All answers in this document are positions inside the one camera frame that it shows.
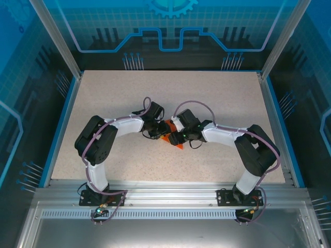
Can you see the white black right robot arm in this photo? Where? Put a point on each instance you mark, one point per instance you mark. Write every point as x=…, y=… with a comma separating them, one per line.
x=222, y=134

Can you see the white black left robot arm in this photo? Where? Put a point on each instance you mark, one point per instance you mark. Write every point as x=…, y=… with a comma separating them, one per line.
x=126, y=127

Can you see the aluminium front beam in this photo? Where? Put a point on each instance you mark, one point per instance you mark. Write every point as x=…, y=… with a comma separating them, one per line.
x=168, y=192

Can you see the blue side trim strip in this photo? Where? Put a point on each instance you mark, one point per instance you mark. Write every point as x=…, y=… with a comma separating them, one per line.
x=274, y=98
x=62, y=129

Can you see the steel tray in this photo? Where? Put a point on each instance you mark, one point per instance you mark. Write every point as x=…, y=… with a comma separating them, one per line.
x=168, y=235

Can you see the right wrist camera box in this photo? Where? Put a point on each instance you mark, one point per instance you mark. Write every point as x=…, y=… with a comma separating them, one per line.
x=178, y=124

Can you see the aluminium side rail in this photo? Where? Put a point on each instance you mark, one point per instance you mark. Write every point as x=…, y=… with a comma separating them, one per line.
x=267, y=98

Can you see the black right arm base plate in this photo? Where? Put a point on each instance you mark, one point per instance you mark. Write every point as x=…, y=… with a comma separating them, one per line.
x=222, y=197

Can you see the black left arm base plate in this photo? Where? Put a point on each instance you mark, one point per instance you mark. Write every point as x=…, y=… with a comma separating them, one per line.
x=84, y=200

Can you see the aluminium frame post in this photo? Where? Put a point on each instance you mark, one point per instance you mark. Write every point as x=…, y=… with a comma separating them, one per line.
x=284, y=38
x=58, y=38

